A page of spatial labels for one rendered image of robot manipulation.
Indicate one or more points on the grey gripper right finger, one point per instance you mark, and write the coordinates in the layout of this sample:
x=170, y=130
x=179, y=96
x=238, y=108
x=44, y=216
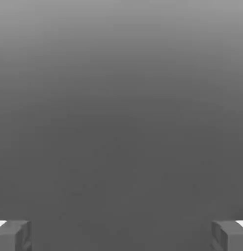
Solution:
x=231, y=237

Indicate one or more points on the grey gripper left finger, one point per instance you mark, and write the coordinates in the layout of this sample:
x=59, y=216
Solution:
x=11, y=237

